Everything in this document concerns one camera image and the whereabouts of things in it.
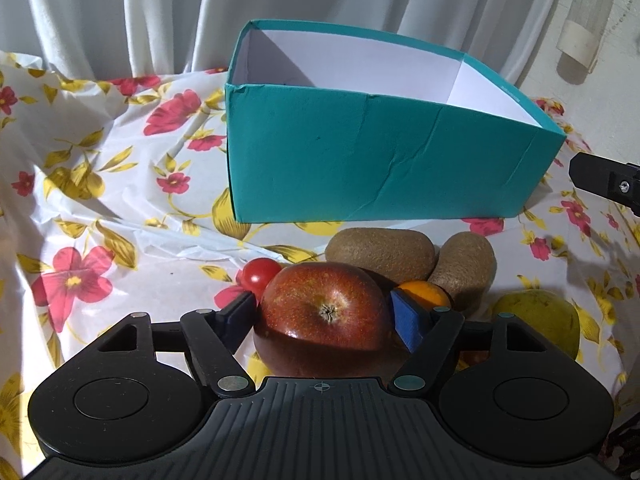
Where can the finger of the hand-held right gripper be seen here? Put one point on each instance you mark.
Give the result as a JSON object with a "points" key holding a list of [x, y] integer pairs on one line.
{"points": [[597, 180]]}

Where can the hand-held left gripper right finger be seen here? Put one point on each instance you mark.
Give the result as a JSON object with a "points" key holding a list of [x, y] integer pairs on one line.
{"points": [[407, 320]]}

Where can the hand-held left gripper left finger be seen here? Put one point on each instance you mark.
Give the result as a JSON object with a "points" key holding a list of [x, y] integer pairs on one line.
{"points": [[239, 317]]}

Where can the orange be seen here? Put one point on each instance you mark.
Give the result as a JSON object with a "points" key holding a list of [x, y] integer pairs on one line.
{"points": [[422, 291]]}

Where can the brown kiwi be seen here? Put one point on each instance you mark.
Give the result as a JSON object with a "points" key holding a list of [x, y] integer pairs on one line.
{"points": [[465, 270], [380, 255]]}

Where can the red apple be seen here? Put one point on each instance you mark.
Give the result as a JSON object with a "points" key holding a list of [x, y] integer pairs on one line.
{"points": [[320, 305]]}

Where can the teal cardboard box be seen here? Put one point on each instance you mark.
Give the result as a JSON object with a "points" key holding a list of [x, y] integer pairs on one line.
{"points": [[350, 160]]}

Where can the floral tablecloth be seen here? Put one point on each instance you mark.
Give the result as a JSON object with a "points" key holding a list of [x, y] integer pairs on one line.
{"points": [[125, 170]]}

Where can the white curtain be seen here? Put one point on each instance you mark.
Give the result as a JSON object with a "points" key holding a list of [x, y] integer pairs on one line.
{"points": [[150, 10]]}

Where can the white wall pipe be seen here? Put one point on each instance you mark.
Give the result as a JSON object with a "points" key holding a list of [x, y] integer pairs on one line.
{"points": [[580, 40]]}

